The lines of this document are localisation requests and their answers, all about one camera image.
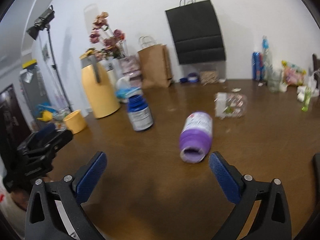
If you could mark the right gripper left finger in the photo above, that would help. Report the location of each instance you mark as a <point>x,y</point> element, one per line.
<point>43,220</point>

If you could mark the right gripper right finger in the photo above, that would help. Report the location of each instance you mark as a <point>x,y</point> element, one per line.
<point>272,220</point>

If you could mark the blue plastic bottle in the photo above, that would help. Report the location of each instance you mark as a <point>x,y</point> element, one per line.
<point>139,113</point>

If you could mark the purple plastic bottle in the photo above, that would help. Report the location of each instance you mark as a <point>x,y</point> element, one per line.
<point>196,137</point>

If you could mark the yellow plastic cup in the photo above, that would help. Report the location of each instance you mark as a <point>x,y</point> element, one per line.
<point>75,122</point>

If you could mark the yellow thermos jug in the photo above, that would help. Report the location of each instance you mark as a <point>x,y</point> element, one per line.
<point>97,86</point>

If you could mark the blue tissue box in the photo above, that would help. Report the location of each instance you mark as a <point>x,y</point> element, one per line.
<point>124,89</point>

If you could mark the white thermos flask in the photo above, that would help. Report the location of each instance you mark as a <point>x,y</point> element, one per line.
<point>110,71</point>

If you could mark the light stand pole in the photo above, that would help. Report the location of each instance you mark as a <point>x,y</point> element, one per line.
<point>54,66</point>

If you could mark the pink wrapped vase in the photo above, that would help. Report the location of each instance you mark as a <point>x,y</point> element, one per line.
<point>131,68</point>

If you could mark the black studio light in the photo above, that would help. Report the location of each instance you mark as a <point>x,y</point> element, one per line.
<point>41,23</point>

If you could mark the dried pink flowers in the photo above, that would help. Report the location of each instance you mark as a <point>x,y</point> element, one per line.
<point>112,41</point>

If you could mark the green spray bottle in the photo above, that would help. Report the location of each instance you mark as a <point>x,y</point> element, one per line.
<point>307,97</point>

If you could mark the brown paper bag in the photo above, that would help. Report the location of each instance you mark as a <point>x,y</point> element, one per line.
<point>154,63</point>

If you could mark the drinking glass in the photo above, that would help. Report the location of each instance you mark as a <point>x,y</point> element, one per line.
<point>274,78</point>

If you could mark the colourful snack bag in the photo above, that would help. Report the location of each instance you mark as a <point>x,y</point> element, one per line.
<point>293,74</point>

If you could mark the clear spray bottle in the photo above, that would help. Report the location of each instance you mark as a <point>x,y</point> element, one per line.
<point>267,58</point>

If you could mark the blue soda can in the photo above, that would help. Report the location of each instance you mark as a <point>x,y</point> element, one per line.
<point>257,66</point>

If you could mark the clear container with grains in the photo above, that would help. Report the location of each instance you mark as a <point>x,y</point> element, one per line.
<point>208,75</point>

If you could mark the blue jar lid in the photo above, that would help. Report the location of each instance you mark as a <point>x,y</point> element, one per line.
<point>184,80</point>

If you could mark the small purple white jar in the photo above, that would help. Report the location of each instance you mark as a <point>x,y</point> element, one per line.
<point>193,78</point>

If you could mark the dark wooden chair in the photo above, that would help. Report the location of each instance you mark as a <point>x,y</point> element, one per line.
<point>316,69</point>

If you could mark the black paper bag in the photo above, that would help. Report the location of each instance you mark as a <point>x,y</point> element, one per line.
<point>196,32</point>

